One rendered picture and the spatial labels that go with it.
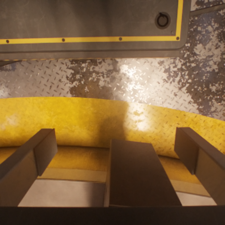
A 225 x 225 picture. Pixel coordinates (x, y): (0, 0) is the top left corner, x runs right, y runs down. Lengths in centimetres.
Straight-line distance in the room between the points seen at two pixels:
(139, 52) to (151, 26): 7
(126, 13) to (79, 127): 60
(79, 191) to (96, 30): 56
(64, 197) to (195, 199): 51
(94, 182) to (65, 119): 39
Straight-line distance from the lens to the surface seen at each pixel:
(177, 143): 17
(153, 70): 83
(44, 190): 72
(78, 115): 86
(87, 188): 67
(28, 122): 97
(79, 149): 90
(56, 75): 85
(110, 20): 50
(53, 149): 17
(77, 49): 49
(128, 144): 52
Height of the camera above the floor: 80
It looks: 74 degrees down
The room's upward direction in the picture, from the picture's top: 179 degrees counter-clockwise
